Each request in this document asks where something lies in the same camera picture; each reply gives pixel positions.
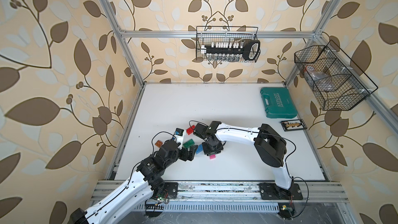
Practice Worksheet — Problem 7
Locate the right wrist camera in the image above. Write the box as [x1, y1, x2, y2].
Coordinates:
[193, 121, 222, 141]

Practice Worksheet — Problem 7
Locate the black socket set holder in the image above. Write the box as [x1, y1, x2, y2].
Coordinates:
[198, 39, 261, 62]

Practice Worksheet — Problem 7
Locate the black charging board with connectors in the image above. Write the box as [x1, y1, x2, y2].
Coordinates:
[280, 119, 307, 132]

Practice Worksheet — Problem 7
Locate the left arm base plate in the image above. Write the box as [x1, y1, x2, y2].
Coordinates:
[155, 182, 178, 199]

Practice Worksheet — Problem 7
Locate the small electronics board left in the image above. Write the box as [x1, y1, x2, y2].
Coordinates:
[144, 190, 170, 218]

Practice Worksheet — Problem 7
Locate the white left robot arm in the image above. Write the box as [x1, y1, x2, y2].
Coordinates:
[68, 139, 198, 224]

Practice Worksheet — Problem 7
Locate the small electronics board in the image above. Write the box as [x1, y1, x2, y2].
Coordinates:
[278, 203, 295, 220]
[144, 190, 170, 218]

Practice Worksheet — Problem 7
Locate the horizontal aluminium frame bar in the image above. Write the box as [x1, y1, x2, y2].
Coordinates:
[119, 30, 316, 39]

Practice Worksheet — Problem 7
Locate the small brown waffle piece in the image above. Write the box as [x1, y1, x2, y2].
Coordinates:
[155, 140, 163, 148]

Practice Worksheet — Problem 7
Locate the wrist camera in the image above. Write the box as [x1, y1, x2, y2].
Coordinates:
[174, 128, 185, 149]
[193, 121, 222, 141]

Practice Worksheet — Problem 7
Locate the plastic bag in basket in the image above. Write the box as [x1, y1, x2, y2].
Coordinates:
[305, 65, 335, 91]

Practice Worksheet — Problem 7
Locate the dark green lego brick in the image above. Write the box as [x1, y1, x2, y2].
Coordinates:
[183, 139, 195, 149]

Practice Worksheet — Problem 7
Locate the green plastic tool case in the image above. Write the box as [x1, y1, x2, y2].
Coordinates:
[260, 87, 297, 119]

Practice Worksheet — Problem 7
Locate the black wire basket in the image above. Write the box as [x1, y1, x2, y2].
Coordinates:
[195, 26, 261, 63]
[294, 39, 378, 111]

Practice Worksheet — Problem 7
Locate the red lego brick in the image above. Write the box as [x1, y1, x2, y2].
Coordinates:
[186, 125, 195, 135]

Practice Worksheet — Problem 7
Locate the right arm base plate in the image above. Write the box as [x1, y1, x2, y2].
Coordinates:
[259, 183, 304, 200]

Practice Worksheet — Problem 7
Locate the small electronics board right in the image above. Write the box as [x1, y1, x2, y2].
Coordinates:
[278, 203, 295, 220]

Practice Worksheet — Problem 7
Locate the black wire basket right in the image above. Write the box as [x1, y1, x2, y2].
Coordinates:
[294, 39, 378, 111]

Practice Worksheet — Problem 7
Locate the black wire basket centre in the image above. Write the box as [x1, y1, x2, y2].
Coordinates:
[195, 26, 261, 63]

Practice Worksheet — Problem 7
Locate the light blue lego brick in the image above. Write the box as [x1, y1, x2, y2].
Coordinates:
[195, 144, 203, 154]

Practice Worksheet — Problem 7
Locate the aluminium frame post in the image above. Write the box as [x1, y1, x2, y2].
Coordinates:
[314, 0, 342, 36]

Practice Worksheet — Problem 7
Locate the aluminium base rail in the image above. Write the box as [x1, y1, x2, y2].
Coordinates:
[90, 180, 349, 203]

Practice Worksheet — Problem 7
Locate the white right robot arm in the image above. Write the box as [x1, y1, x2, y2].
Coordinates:
[194, 121, 294, 190]

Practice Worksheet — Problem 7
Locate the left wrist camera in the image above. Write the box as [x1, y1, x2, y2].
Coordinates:
[174, 128, 185, 149]

